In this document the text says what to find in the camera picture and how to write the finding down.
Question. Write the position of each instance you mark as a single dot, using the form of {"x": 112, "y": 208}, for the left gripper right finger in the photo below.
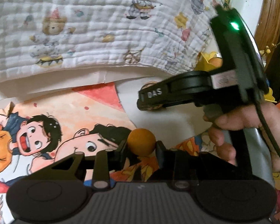
{"x": 173, "y": 168}

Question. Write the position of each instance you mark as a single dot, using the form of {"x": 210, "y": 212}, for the yellow plastic bowl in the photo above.
{"x": 212, "y": 61}

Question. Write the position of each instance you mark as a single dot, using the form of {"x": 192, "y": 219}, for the person's right hand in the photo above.
{"x": 238, "y": 119}

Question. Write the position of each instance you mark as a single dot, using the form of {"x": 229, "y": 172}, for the cartoon anime poster mat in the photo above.
{"x": 79, "y": 110}

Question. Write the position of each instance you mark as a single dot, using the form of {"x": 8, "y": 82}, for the striped pepino melon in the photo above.
{"x": 150, "y": 97}

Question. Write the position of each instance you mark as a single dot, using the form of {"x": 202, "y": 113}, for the white patterned cloth right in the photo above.
{"x": 39, "y": 36}

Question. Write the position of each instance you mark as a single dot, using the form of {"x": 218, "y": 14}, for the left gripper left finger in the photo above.
{"x": 106, "y": 161}

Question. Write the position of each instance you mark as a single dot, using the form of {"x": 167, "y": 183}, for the dark wooden door frame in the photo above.
{"x": 267, "y": 35}

